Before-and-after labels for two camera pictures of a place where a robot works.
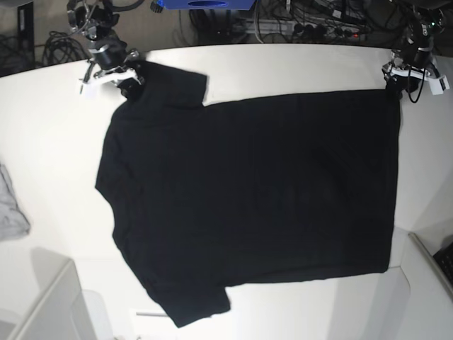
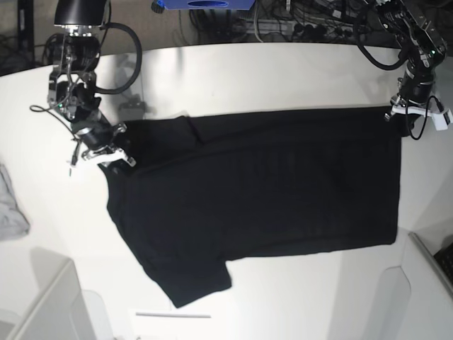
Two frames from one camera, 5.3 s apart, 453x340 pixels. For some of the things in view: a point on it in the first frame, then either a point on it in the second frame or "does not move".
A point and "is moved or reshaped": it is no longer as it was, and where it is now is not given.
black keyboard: [444, 258] does not move
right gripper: [415, 62] → [414, 98]
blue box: [199, 4] does not move
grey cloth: [13, 222] does not move
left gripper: [117, 62] → [100, 137]
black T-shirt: [248, 190] is moved or reshaped
